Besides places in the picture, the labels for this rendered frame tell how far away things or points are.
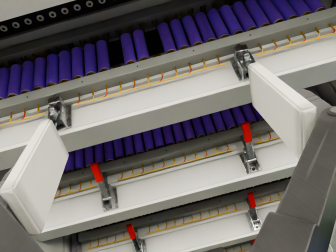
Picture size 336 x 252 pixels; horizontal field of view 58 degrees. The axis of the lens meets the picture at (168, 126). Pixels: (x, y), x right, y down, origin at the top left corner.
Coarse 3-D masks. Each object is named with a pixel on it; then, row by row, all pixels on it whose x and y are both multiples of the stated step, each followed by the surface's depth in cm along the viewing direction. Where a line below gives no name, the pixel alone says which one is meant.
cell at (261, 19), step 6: (246, 0) 48; (252, 0) 47; (246, 6) 47; (252, 6) 46; (258, 6) 46; (252, 12) 46; (258, 12) 45; (252, 18) 46; (258, 18) 45; (264, 18) 44; (258, 24) 44
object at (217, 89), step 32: (160, 0) 49; (256, 0) 50; (320, 0) 47; (32, 32) 49; (224, 64) 43; (288, 64) 41; (320, 64) 41; (128, 96) 43; (160, 96) 42; (192, 96) 41; (224, 96) 42; (0, 128) 44; (32, 128) 43; (96, 128) 42; (128, 128) 44; (0, 160) 44
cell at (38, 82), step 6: (36, 60) 48; (42, 60) 48; (36, 66) 47; (42, 66) 48; (36, 72) 47; (42, 72) 47; (36, 78) 46; (42, 78) 46; (36, 84) 45; (42, 84) 45
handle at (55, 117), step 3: (54, 108) 40; (51, 111) 40; (54, 111) 41; (57, 111) 41; (54, 114) 41; (57, 114) 41; (51, 117) 40; (54, 117) 40; (57, 117) 40; (54, 120) 40; (57, 120) 40; (54, 123) 39
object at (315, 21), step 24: (288, 24) 42; (312, 24) 42; (192, 48) 43; (216, 48) 42; (120, 72) 43; (144, 72) 43; (192, 72) 42; (24, 96) 44; (48, 96) 43; (72, 96) 44
